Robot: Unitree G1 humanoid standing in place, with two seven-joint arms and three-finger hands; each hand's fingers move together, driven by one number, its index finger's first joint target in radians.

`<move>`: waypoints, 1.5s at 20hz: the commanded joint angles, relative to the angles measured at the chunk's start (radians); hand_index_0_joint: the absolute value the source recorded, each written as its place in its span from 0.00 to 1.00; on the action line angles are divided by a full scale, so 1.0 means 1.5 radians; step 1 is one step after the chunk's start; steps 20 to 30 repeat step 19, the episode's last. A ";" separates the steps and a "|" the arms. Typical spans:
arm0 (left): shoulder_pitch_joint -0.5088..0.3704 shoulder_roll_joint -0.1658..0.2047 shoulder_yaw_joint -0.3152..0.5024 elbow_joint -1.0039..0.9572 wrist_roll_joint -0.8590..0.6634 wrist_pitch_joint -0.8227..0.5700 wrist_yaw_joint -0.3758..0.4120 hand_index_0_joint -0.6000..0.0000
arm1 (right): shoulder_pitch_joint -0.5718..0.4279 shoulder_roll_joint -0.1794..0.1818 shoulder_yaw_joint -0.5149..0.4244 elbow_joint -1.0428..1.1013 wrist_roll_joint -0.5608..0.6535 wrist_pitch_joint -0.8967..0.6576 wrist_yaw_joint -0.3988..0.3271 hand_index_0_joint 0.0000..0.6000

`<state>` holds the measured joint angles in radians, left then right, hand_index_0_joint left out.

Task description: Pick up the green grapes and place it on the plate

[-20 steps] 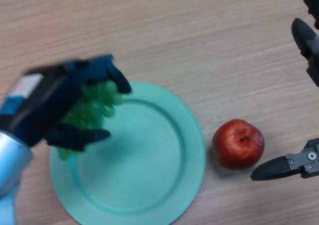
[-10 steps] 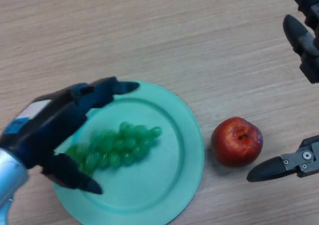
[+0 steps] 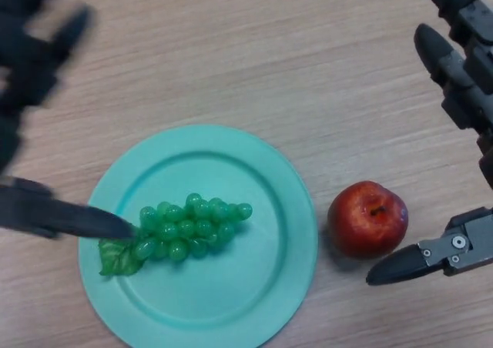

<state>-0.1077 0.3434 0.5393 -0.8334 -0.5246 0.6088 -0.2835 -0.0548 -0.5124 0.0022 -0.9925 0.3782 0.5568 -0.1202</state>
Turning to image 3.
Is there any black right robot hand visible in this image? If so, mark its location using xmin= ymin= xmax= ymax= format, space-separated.
xmin=365 ymin=0 xmax=493 ymax=286

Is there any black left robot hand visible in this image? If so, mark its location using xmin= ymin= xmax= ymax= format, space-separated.
xmin=0 ymin=0 xmax=138 ymax=241

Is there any green grapes bunch with leaf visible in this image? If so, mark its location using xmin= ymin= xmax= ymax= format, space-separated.
xmin=99 ymin=192 xmax=254 ymax=276

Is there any round teal plate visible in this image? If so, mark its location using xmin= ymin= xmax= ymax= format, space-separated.
xmin=78 ymin=123 xmax=319 ymax=340

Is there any red apple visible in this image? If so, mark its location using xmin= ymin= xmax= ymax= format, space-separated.
xmin=327 ymin=180 xmax=409 ymax=259

